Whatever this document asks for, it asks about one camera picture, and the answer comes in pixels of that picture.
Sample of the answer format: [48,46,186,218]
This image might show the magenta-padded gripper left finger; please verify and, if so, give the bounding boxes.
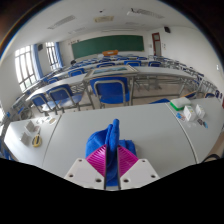
[63,143,109,191]

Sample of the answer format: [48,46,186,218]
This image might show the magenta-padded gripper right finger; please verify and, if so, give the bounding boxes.
[116,145,161,191]

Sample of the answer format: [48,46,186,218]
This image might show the blue terry towel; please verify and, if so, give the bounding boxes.
[84,118,138,188]

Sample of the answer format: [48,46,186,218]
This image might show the yellow tape roll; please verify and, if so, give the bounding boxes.
[31,134,43,148]

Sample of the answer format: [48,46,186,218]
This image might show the colourful small cards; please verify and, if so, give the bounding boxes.
[36,116,58,125]

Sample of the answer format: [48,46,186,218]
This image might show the green and white box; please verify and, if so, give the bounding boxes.
[169,97,193,112]

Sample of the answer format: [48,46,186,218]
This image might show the blue classroom chairs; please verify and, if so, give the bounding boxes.
[13,54,221,116]

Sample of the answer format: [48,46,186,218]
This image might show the grey classroom desks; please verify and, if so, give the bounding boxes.
[11,54,218,114]

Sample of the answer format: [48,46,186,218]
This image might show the large bright window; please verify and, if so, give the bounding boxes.
[14,45,37,93]

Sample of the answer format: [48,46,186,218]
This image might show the blue curtain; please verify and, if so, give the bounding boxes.
[54,41,64,69]
[31,44,44,80]

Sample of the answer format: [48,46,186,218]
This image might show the narrow bright window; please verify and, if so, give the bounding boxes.
[44,41,59,71]

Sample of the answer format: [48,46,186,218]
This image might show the orange lectern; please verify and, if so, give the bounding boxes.
[101,49,119,57]

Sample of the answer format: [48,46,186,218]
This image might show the brown door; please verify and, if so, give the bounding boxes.
[151,31,162,57]

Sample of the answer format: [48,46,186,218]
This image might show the green chalkboard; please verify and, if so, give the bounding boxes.
[70,34,145,60]

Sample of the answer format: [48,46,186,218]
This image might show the ceiling lights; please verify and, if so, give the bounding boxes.
[46,8,166,34]

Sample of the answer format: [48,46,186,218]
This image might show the white ceiling projector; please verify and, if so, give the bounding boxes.
[126,8,142,16]

